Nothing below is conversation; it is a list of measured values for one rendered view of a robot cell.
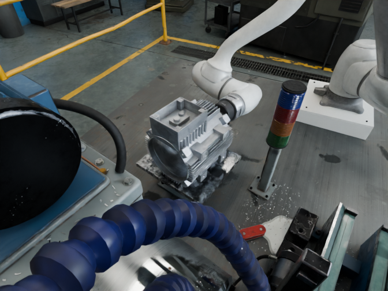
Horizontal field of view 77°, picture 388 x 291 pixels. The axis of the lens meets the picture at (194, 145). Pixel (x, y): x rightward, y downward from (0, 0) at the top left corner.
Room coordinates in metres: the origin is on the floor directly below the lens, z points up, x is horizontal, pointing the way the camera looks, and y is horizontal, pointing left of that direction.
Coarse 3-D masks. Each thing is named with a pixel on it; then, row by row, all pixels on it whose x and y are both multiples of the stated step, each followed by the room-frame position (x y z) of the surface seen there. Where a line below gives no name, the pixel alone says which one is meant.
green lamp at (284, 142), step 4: (268, 132) 0.54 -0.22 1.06; (268, 136) 0.53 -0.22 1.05; (272, 136) 0.52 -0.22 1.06; (276, 136) 0.51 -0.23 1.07; (280, 136) 0.51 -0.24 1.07; (288, 136) 0.51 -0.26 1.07; (268, 140) 0.53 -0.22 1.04; (272, 140) 0.52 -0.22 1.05; (276, 140) 0.51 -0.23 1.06; (280, 140) 0.51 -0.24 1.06; (284, 140) 0.51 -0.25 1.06; (288, 140) 0.52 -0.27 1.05; (272, 144) 0.51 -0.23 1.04; (276, 144) 0.51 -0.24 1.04; (280, 144) 0.51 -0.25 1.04; (284, 144) 0.51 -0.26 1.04
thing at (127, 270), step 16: (160, 240) 0.18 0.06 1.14; (176, 240) 0.19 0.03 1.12; (128, 256) 0.15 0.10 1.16; (144, 256) 0.15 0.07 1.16; (160, 256) 0.15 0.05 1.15; (176, 256) 0.15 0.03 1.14; (192, 256) 0.16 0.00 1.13; (112, 272) 0.12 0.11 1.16; (128, 272) 0.12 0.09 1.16; (144, 272) 0.13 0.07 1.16; (160, 272) 0.13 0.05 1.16; (176, 272) 0.13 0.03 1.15; (192, 272) 0.13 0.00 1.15; (208, 272) 0.14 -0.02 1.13; (224, 272) 0.15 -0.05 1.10; (96, 288) 0.11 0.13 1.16; (112, 288) 0.10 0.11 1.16; (128, 288) 0.10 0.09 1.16; (208, 288) 0.11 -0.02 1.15; (224, 288) 0.11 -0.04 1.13
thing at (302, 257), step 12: (312, 252) 0.12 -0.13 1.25; (300, 264) 0.11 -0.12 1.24; (312, 264) 0.10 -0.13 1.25; (324, 264) 0.10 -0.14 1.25; (288, 276) 0.11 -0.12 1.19; (300, 276) 0.10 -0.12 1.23; (312, 276) 0.10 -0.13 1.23; (324, 276) 0.09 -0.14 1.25; (288, 288) 0.10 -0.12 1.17; (300, 288) 0.10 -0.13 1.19; (312, 288) 0.09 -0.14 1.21
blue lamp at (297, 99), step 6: (282, 90) 0.53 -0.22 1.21; (282, 96) 0.52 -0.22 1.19; (288, 96) 0.51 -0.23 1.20; (294, 96) 0.51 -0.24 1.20; (300, 96) 0.51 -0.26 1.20; (282, 102) 0.52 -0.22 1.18; (288, 102) 0.51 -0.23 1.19; (294, 102) 0.51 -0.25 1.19; (300, 102) 0.51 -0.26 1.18; (288, 108) 0.51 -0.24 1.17; (294, 108) 0.51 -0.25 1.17
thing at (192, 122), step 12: (168, 108) 0.56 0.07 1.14; (180, 108) 0.57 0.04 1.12; (192, 108) 0.57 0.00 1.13; (156, 120) 0.49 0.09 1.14; (168, 120) 0.53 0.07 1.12; (180, 120) 0.51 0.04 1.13; (192, 120) 0.49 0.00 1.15; (204, 120) 0.53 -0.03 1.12; (156, 132) 0.50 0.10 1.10; (168, 132) 0.47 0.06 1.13; (180, 132) 0.45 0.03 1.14; (192, 132) 0.49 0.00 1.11; (168, 144) 0.47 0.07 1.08; (180, 144) 0.45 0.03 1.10
